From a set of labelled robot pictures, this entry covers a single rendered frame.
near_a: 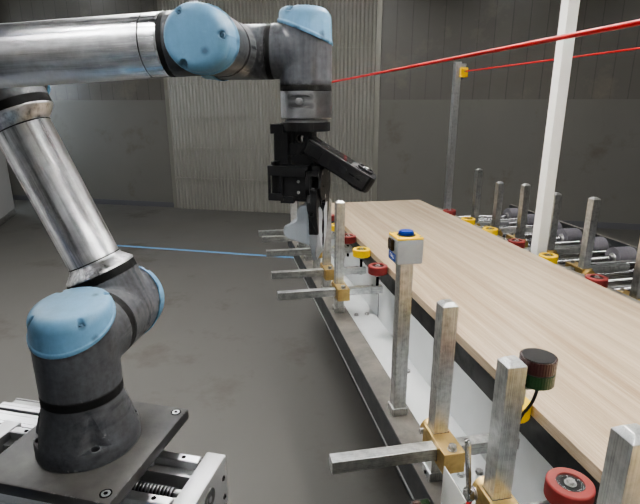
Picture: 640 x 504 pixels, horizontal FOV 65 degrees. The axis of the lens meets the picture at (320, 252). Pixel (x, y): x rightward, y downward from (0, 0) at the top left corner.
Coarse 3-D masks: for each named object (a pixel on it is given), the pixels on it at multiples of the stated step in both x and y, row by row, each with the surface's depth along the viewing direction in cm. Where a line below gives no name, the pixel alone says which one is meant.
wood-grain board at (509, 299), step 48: (384, 240) 246; (432, 240) 246; (480, 240) 246; (432, 288) 182; (480, 288) 182; (528, 288) 182; (576, 288) 182; (480, 336) 144; (528, 336) 144; (576, 336) 144; (624, 336) 144; (576, 384) 120; (624, 384) 120; (576, 432) 102
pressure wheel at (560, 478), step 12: (552, 468) 91; (564, 468) 91; (552, 480) 88; (564, 480) 88; (576, 480) 89; (588, 480) 88; (552, 492) 87; (564, 492) 86; (576, 492) 86; (588, 492) 86
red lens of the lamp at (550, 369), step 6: (522, 360) 83; (528, 360) 82; (528, 366) 82; (534, 366) 82; (540, 366) 81; (546, 366) 81; (552, 366) 81; (528, 372) 83; (534, 372) 82; (540, 372) 82; (546, 372) 81; (552, 372) 82
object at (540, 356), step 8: (528, 352) 85; (536, 352) 85; (544, 352) 85; (536, 360) 82; (544, 360) 82; (552, 360) 82; (536, 376) 82; (552, 376) 82; (536, 392) 86; (528, 408) 86
